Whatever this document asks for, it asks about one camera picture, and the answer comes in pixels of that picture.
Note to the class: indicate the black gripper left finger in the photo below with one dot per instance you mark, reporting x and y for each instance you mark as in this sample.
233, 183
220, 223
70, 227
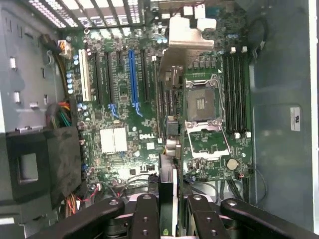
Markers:
145, 221

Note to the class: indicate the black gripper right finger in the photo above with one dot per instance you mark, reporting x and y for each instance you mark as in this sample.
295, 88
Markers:
209, 224

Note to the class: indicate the coin cell battery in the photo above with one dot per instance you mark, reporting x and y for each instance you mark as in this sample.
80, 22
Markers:
232, 164

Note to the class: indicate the silver socket cover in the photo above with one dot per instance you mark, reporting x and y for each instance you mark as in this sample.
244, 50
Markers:
207, 155

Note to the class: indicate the silver chipset heatsink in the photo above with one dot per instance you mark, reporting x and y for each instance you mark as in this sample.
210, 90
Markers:
113, 140

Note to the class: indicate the green Dell motherboard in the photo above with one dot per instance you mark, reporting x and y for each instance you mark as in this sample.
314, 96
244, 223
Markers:
124, 119

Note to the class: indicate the black plastic cover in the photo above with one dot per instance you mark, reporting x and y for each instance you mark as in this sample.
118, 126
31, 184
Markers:
62, 154

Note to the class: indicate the socket locking lever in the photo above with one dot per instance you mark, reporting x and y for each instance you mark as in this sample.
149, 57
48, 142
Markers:
223, 109

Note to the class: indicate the CPU socket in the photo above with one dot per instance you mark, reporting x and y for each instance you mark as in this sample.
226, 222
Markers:
202, 104

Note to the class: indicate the RAM slot with black latches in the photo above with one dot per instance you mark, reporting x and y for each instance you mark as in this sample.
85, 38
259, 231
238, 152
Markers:
239, 94
226, 94

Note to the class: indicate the RAM slot with white latches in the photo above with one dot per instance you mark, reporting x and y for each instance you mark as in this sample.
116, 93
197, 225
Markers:
245, 94
233, 94

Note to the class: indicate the white label in case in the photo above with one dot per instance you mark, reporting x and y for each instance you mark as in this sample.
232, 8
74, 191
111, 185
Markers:
295, 119

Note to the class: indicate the long black expansion slot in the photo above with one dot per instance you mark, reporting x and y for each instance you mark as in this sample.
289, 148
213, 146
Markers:
109, 79
98, 79
145, 77

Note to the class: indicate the blue expansion slot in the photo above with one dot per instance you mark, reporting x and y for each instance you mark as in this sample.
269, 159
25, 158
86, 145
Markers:
133, 77

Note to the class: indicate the white expansion slot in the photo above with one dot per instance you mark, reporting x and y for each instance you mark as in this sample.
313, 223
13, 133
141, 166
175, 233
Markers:
84, 74

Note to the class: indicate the black and grey PC case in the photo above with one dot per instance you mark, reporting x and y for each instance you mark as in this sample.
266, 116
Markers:
274, 74

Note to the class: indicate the short black expansion slot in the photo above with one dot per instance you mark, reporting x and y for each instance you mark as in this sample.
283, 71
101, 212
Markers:
119, 58

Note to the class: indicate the white power connector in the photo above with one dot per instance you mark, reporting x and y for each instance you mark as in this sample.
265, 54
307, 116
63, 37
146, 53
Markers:
64, 48

